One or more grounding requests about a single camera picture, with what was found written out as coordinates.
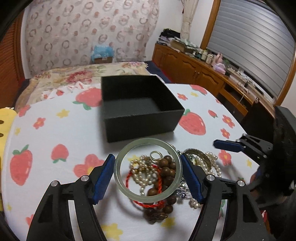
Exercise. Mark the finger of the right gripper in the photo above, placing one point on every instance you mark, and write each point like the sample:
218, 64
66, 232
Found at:
253, 147

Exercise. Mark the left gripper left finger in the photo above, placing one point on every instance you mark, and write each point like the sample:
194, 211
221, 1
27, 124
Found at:
51, 220

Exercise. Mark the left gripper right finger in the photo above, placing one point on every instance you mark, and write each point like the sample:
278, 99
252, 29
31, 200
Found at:
243, 220

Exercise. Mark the pale green jade bangle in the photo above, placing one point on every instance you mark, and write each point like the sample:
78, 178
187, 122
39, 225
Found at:
142, 179

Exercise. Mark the silver crystal jewelry piece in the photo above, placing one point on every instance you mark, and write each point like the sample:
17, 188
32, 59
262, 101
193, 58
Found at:
182, 192

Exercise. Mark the black open jewelry box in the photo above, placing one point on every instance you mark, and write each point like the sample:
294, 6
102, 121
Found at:
138, 106

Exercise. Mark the long wooden cabinet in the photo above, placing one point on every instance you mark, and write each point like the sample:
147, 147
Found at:
183, 69

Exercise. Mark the gold metal bangle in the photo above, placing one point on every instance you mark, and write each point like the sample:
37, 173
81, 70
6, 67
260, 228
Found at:
199, 158

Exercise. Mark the pink figurine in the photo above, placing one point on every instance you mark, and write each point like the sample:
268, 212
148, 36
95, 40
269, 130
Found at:
218, 59

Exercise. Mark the strawberry print tablecloth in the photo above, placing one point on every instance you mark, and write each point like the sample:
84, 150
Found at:
57, 139

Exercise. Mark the grey window blind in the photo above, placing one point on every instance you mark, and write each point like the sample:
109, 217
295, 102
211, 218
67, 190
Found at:
253, 37

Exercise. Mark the yellow plush toy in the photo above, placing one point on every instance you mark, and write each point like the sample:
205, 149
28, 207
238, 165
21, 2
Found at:
7, 117

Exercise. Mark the folded clothes stack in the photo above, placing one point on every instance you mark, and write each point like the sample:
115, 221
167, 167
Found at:
166, 36

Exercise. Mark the floral bed quilt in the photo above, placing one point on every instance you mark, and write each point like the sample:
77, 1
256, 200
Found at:
41, 85

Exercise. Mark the wooden slatted wardrobe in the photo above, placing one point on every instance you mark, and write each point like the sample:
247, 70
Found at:
11, 72

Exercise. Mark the blue bag on box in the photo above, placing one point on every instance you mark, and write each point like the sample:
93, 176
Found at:
102, 54

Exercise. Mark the circle pattern curtain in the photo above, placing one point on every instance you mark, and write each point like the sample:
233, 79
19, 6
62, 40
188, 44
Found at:
65, 33

